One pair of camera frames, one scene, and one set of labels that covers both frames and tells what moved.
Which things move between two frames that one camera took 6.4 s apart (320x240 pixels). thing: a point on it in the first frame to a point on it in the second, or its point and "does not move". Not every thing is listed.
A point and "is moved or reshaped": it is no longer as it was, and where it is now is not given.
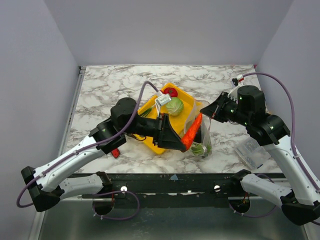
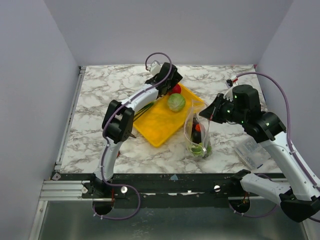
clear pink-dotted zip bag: x=197 y=130 does not move
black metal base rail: x=173 y=190 does not move
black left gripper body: x=153 y=128 to x=174 y=79
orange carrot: x=187 y=140 is moved or reshaped
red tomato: x=172 y=92 is moved or reshaped
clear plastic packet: x=252 y=153 does not move
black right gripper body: x=222 y=107 does not move
